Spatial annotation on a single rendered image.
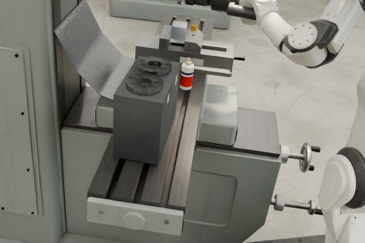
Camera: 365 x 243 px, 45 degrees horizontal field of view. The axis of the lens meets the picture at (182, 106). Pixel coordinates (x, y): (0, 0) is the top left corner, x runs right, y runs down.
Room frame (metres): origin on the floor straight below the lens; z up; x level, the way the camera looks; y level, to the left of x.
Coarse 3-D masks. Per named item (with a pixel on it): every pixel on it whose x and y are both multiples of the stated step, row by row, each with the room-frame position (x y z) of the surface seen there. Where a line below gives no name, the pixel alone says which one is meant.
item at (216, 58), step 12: (144, 36) 1.50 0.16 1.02; (156, 36) 1.51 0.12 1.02; (168, 36) 1.43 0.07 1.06; (144, 48) 1.41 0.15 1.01; (156, 48) 1.41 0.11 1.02; (168, 48) 1.41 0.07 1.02; (180, 48) 1.43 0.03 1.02; (204, 48) 1.48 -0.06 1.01; (216, 48) 1.48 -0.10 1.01; (228, 48) 1.48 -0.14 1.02; (168, 60) 1.41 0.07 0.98; (180, 60) 1.41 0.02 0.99; (192, 60) 1.41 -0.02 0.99; (204, 60) 1.41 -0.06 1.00; (216, 60) 1.40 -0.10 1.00; (228, 60) 1.40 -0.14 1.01; (204, 72) 1.39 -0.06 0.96; (216, 72) 1.39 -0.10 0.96; (228, 72) 1.39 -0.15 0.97
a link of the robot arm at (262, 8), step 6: (252, 0) 1.28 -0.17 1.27; (258, 0) 1.27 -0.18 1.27; (264, 0) 1.27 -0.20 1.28; (270, 0) 1.27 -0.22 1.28; (258, 6) 1.25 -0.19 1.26; (264, 6) 1.26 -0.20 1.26; (270, 6) 1.26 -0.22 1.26; (258, 12) 1.25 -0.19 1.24; (264, 12) 1.25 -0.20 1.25; (270, 12) 1.25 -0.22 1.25; (276, 12) 1.26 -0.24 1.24; (258, 18) 1.25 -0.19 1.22; (258, 24) 1.26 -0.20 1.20
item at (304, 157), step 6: (306, 144) 1.38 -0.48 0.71; (282, 150) 1.36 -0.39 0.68; (288, 150) 1.36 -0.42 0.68; (306, 150) 1.35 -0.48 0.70; (312, 150) 1.36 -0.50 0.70; (318, 150) 1.36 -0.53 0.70; (282, 156) 1.35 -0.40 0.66; (288, 156) 1.36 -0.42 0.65; (294, 156) 1.36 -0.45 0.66; (300, 156) 1.37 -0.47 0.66; (306, 156) 1.33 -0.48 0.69; (282, 162) 1.35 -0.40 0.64; (300, 162) 1.39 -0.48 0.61; (306, 162) 1.32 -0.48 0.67; (300, 168) 1.35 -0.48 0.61; (306, 168) 1.31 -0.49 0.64; (312, 168) 1.36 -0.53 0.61
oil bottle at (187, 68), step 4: (188, 60) 1.28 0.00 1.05; (184, 64) 1.28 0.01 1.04; (188, 64) 1.27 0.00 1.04; (192, 64) 1.29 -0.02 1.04; (184, 68) 1.27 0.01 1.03; (188, 68) 1.26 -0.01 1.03; (192, 68) 1.27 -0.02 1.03; (184, 72) 1.26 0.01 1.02; (188, 72) 1.26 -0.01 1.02; (192, 72) 1.27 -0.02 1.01; (180, 76) 1.28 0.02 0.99; (184, 76) 1.26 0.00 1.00; (188, 76) 1.26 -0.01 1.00; (192, 76) 1.27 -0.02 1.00; (180, 80) 1.27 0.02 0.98; (184, 80) 1.26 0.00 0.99; (188, 80) 1.26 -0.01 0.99; (180, 84) 1.27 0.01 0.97; (184, 84) 1.26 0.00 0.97; (188, 84) 1.26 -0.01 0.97; (184, 88) 1.26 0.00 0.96; (188, 88) 1.27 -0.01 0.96
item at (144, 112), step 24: (144, 72) 0.99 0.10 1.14; (168, 72) 1.01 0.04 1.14; (120, 96) 0.88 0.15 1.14; (144, 96) 0.89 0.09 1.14; (168, 96) 0.93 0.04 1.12; (120, 120) 0.88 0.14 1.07; (144, 120) 0.87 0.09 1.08; (168, 120) 0.97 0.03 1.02; (120, 144) 0.88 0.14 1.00; (144, 144) 0.87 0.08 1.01
